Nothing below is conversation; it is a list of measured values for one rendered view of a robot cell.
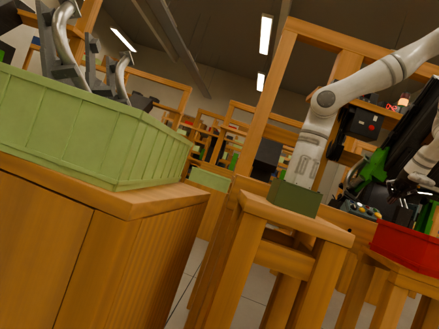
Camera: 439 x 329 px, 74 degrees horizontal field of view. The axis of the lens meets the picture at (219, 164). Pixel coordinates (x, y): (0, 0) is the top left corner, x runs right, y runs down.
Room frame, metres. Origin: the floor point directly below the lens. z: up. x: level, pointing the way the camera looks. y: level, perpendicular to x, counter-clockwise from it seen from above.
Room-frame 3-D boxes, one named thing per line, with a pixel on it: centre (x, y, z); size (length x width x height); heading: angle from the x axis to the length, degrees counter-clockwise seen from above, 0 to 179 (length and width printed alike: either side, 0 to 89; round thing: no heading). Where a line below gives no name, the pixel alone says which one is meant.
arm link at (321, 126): (0.97, -0.26, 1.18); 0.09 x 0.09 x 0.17; 72
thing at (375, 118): (1.75, -0.74, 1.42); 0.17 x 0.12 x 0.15; 89
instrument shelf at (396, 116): (1.80, -0.85, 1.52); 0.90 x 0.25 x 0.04; 89
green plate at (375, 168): (1.48, -0.77, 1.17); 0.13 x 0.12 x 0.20; 89
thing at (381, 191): (1.68, -0.95, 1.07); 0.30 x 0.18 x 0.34; 89
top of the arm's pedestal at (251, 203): (0.97, -0.26, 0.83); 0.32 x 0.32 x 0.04; 0
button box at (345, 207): (1.25, -0.64, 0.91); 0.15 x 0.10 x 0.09; 89
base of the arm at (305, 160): (0.97, -0.26, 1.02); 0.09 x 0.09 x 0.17; 9
